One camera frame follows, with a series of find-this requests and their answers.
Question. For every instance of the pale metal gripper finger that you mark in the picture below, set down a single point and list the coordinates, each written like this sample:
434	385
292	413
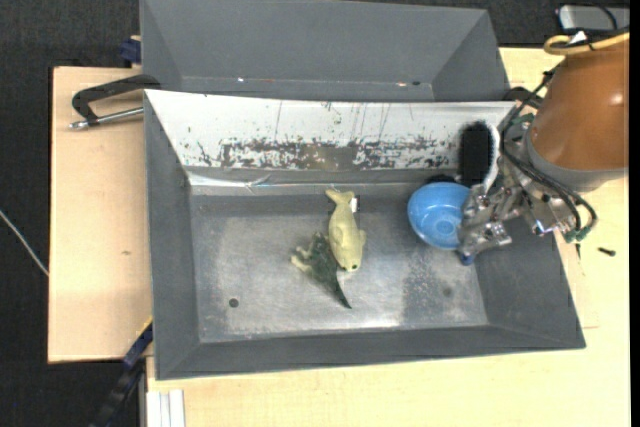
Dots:
475	215
487	240

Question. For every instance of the blue bowl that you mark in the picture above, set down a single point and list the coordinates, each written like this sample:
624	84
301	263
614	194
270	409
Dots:
434	215

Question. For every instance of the small black screw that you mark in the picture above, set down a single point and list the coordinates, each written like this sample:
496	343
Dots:
607	252

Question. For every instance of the yellow toy fish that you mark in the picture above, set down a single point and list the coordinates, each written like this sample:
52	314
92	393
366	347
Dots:
345	235

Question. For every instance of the green toy dinosaur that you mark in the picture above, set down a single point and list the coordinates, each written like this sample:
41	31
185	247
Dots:
324	265

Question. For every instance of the grey metal bin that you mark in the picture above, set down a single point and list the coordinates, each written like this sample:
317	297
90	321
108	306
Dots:
260	45

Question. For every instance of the pale cardboard board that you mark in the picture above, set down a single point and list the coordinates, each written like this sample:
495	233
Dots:
95	215

